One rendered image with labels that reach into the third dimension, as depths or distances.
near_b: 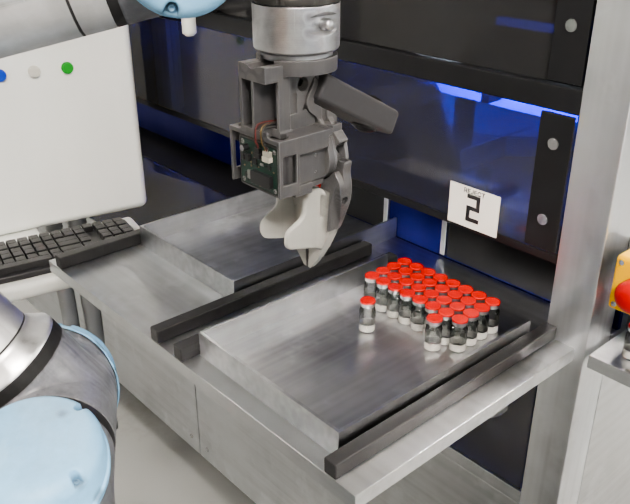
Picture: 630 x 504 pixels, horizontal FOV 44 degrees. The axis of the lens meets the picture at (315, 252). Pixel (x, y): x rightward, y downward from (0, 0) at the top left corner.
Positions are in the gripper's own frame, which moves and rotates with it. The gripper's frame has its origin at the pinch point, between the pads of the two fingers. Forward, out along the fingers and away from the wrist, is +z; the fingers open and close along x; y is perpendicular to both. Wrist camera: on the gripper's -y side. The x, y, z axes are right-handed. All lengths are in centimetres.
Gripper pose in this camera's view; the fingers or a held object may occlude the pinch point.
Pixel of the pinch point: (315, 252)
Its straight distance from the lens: 77.3
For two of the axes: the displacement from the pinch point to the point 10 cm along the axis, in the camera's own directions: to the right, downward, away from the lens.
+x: 6.7, 3.3, -6.7
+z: 0.0, 9.0, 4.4
